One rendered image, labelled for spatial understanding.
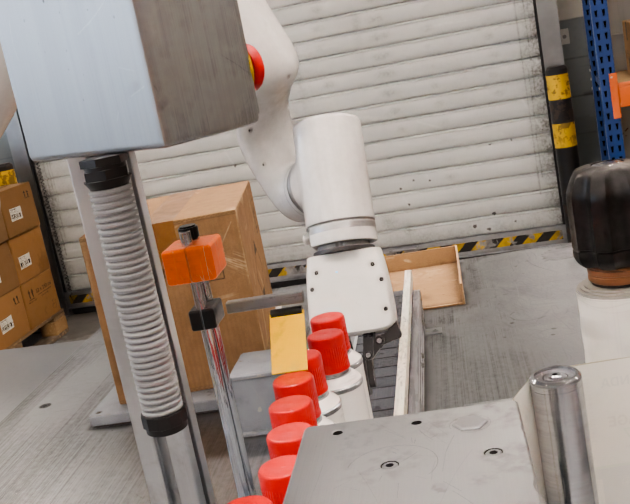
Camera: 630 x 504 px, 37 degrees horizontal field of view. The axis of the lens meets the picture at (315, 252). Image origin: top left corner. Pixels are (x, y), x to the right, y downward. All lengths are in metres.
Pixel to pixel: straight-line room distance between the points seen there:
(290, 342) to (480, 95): 4.39
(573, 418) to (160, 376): 0.30
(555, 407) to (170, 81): 0.36
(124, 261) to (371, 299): 0.47
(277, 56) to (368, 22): 4.06
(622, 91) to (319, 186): 3.40
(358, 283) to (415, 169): 4.13
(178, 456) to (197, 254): 0.19
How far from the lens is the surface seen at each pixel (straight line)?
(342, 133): 1.12
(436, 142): 5.17
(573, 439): 0.72
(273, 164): 1.20
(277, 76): 1.11
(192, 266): 0.77
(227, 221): 1.41
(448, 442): 0.45
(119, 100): 0.66
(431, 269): 1.99
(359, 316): 1.10
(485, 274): 1.90
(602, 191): 0.87
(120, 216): 0.68
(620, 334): 0.91
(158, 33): 0.65
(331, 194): 1.10
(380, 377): 1.30
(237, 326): 1.45
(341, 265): 1.11
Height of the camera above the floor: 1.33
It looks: 12 degrees down
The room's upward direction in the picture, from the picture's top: 11 degrees counter-clockwise
